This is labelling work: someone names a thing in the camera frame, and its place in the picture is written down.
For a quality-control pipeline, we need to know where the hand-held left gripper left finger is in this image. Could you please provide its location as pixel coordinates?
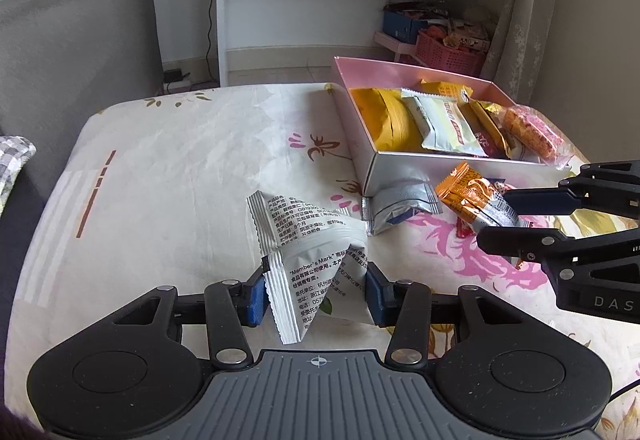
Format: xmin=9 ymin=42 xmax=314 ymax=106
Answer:
xmin=112 ymin=265 xmax=273 ymax=368

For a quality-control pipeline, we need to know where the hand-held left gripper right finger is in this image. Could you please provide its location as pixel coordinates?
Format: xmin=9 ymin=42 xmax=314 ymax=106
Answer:
xmin=365 ymin=261 xmax=531 ymax=367

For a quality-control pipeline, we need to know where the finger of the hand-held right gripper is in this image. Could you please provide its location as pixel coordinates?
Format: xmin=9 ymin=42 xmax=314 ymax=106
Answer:
xmin=502 ymin=159 xmax=640 ymax=221
xmin=475 ymin=225 xmax=640 ymax=271

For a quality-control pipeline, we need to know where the large white text-printed packet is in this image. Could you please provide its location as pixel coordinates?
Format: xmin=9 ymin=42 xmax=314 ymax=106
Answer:
xmin=246 ymin=190 xmax=376 ymax=346

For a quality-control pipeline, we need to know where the orange snack packet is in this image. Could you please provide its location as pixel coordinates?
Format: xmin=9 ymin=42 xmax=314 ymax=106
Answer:
xmin=435 ymin=161 xmax=523 ymax=231

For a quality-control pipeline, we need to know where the red snack packet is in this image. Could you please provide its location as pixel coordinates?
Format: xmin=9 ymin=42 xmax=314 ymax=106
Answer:
xmin=460 ymin=89 xmax=513 ymax=160

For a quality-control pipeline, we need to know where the pink cardboard box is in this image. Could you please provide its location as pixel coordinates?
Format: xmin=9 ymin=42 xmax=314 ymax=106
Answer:
xmin=332 ymin=55 xmax=551 ymax=198

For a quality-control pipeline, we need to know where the orange-red clear snack packet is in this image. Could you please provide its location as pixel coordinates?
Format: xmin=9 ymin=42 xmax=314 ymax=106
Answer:
xmin=500 ymin=104 xmax=573 ymax=168

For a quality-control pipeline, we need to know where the silver snack packet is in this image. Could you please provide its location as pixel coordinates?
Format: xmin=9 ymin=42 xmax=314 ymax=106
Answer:
xmin=361 ymin=183 xmax=443 ymax=236

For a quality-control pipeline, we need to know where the white snack packet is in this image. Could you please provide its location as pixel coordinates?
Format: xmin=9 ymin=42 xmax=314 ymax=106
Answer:
xmin=400 ymin=88 xmax=488 ymax=156

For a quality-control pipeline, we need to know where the floral white bedsheet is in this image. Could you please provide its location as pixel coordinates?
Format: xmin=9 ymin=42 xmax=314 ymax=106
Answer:
xmin=2 ymin=83 xmax=640 ymax=440

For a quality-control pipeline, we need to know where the pink plastic basket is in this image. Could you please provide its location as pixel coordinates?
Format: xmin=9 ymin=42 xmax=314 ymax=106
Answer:
xmin=415 ymin=29 xmax=488 ymax=77

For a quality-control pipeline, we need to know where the pile of snack packets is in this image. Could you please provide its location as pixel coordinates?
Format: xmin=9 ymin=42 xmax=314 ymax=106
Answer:
xmin=425 ymin=18 xmax=493 ymax=52

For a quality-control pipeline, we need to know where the pink plastic stool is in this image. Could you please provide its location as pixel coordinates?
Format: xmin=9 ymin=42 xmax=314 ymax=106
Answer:
xmin=374 ymin=30 xmax=423 ymax=66

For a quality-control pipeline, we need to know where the blue cardboard box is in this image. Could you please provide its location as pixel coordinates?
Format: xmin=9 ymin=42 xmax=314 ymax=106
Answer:
xmin=382 ymin=10 xmax=426 ymax=45

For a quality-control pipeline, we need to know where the dark plastic bag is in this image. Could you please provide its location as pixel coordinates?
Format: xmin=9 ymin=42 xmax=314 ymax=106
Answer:
xmin=384 ymin=0 xmax=451 ymax=18

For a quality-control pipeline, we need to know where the black power adapter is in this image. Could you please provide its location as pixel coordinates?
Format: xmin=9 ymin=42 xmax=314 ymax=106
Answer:
xmin=162 ymin=69 xmax=193 ymax=94

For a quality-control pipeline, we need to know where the grey checked cloth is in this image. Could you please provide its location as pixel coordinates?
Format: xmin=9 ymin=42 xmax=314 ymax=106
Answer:
xmin=0 ymin=135 xmax=37 ymax=216

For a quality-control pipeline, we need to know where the white shelf unit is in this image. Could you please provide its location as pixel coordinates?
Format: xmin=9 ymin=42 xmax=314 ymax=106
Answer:
xmin=216 ymin=0 xmax=521 ymax=86

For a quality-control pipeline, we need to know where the grey sofa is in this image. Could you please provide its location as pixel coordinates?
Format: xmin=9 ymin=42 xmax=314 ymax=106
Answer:
xmin=0 ymin=0 xmax=166 ymax=371

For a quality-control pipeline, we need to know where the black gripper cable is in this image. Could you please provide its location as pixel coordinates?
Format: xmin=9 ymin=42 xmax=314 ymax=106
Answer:
xmin=610 ymin=372 xmax=640 ymax=403

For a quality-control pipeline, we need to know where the black power cable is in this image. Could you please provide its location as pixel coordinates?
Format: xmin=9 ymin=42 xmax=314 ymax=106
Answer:
xmin=180 ymin=0 xmax=218 ymax=88

